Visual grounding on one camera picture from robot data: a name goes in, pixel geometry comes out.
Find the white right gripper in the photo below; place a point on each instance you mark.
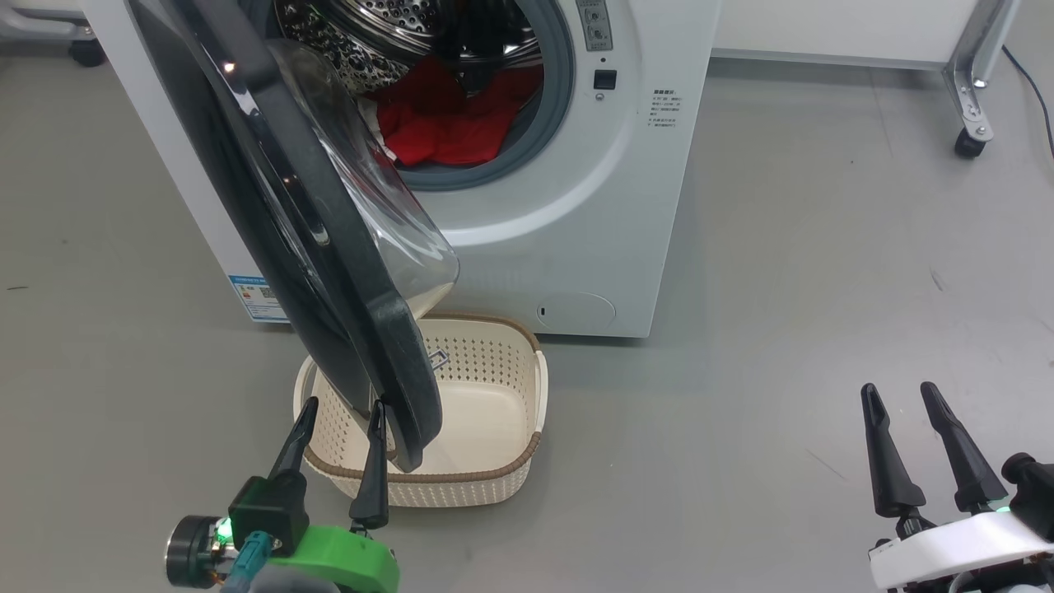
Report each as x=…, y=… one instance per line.
x=963, y=552

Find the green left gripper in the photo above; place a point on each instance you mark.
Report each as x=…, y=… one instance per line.
x=354, y=564

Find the black round glass washer door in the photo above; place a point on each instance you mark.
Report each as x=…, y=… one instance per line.
x=329, y=272

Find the red garment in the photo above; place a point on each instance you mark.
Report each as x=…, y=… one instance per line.
x=453, y=123

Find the cream perforated basket brown rim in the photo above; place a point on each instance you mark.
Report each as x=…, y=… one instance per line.
x=486, y=412

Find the white front-load washing machine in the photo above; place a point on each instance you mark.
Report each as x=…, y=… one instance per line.
x=593, y=206

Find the blue energy label sticker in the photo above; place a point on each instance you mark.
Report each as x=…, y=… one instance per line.
x=259, y=298

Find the metal leg with caster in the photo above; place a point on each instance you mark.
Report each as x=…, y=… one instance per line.
x=86, y=53
x=972, y=99

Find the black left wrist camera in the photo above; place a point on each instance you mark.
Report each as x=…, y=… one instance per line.
x=263, y=511

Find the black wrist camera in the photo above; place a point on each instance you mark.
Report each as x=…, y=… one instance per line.
x=263, y=511
x=1033, y=494

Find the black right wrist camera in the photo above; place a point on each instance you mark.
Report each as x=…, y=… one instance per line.
x=1033, y=494

